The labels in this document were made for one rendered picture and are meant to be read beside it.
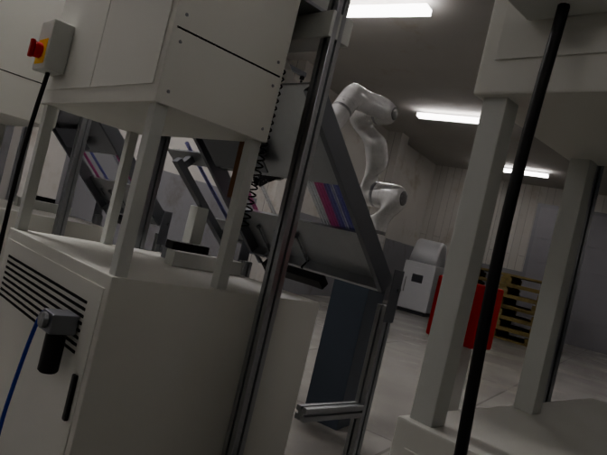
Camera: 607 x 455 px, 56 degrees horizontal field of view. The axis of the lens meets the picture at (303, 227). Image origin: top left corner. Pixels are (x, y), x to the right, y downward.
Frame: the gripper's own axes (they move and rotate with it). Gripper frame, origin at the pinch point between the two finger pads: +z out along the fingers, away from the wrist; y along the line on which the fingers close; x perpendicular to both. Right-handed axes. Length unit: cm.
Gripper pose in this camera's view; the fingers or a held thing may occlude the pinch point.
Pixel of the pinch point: (260, 180)
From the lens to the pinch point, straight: 206.5
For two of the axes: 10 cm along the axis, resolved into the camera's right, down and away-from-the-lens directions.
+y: 6.8, 1.5, -7.2
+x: 2.3, 8.9, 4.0
